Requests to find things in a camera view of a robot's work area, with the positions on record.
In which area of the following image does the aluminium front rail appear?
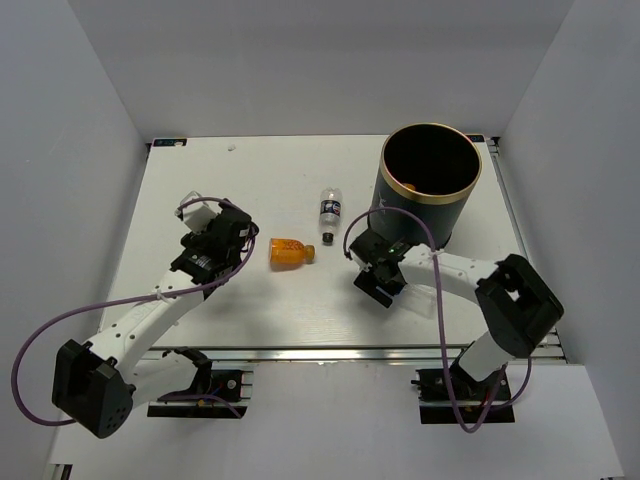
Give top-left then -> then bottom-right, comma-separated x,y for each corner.
143,342 -> 567,364

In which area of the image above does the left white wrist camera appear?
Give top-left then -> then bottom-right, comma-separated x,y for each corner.
174,191 -> 218,234

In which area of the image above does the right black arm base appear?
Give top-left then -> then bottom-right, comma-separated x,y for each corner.
409,367 -> 517,425

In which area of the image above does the aluminium rail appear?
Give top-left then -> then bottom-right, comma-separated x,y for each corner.
487,135 -> 569,361
143,342 -> 567,364

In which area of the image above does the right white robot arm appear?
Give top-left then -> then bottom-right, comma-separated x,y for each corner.
347,230 -> 564,399

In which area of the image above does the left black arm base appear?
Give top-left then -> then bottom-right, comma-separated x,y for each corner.
147,362 -> 254,420

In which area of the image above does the dark blue round bin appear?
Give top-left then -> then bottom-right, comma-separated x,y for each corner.
367,123 -> 482,249

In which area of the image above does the black corner sticker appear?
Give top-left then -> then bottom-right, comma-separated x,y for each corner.
151,138 -> 187,148

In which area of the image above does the aluminium right side rail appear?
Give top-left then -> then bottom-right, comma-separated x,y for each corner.
487,135 -> 569,361

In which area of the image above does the small clear bottle black cap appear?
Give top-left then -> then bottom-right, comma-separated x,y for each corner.
319,188 -> 343,246

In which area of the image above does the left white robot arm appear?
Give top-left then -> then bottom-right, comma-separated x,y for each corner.
52,202 -> 258,439

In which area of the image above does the orange juice bottle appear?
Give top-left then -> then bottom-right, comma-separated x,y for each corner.
269,238 -> 316,269

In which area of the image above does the clear bottle blue label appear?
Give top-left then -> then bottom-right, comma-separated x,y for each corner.
385,284 -> 438,321

